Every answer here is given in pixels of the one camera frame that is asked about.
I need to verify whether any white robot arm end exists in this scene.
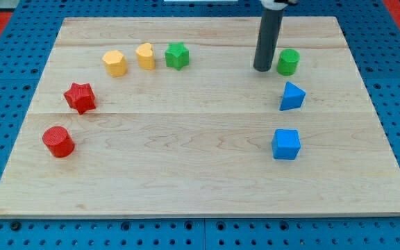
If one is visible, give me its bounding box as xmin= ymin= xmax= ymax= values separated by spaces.
xmin=260 ymin=0 xmax=300 ymax=10

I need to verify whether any blue triangle block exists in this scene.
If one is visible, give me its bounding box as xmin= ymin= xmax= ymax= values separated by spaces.
xmin=279 ymin=82 xmax=306 ymax=111

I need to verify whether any light wooden board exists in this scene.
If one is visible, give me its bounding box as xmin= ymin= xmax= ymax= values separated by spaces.
xmin=0 ymin=17 xmax=400 ymax=219

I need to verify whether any green star block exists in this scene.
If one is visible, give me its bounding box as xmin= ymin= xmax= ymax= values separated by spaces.
xmin=165 ymin=42 xmax=190 ymax=71

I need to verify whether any blue cube block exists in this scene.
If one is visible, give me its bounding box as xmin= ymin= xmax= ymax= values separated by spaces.
xmin=272 ymin=128 xmax=301 ymax=160

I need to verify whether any yellow heart block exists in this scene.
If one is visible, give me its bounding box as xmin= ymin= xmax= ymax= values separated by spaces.
xmin=135 ymin=43 xmax=156 ymax=70

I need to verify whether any yellow hexagon block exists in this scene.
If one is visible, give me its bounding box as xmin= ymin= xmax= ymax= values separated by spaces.
xmin=102 ymin=50 xmax=128 ymax=77

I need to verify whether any green cylinder block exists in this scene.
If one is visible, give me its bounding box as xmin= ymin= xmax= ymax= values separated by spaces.
xmin=276 ymin=49 xmax=300 ymax=76

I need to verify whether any red star block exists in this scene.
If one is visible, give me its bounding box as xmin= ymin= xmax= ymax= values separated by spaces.
xmin=63 ymin=83 xmax=96 ymax=115

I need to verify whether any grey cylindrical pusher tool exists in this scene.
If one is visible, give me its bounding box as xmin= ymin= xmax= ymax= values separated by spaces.
xmin=253 ymin=8 xmax=284 ymax=72

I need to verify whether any red cylinder block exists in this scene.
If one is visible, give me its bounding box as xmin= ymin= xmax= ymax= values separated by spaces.
xmin=42 ymin=126 xmax=75 ymax=158

